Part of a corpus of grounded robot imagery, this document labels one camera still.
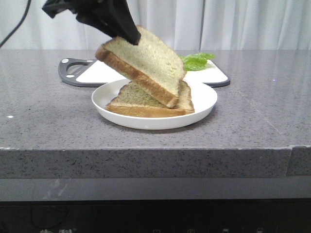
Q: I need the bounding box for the green lettuce leaf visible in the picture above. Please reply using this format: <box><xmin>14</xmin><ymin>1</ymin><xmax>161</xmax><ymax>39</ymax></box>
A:
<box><xmin>179</xmin><ymin>52</ymin><xmax>215</xmax><ymax>71</ymax></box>

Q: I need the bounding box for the black cable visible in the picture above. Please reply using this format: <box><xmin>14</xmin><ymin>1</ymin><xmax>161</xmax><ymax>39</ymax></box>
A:
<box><xmin>0</xmin><ymin>0</ymin><xmax>32</xmax><ymax>47</ymax></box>

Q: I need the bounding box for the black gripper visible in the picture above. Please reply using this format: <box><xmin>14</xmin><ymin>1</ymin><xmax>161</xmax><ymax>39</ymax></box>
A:
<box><xmin>42</xmin><ymin>0</ymin><xmax>141</xmax><ymax>45</ymax></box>

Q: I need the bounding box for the toasted bread slice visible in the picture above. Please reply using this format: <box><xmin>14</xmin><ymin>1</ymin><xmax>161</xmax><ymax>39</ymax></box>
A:
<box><xmin>95</xmin><ymin>25</ymin><xmax>186</xmax><ymax>108</ymax></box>
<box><xmin>105</xmin><ymin>81</ymin><xmax>194</xmax><ymax>117</ymax></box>

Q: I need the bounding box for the white curtain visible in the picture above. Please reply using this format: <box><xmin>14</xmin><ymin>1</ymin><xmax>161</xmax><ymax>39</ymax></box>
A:
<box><xmin>0</xmin><ymin>0</ymin><xmax>311</xmax><ymax>50</ymax></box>

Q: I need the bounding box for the white grey cutting board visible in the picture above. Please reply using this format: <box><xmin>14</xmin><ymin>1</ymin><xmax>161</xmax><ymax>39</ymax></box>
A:
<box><xmin>58</xmin><ymin>58</ymin><xmax>230</xmax><ymax>87</ymax></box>

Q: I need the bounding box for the white round plate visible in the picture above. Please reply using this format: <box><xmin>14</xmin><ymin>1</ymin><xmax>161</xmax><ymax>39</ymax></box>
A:
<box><xmin>91</xmin><ymin>79</ymin><xmax>218</xmax><ymax>130</ymax></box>

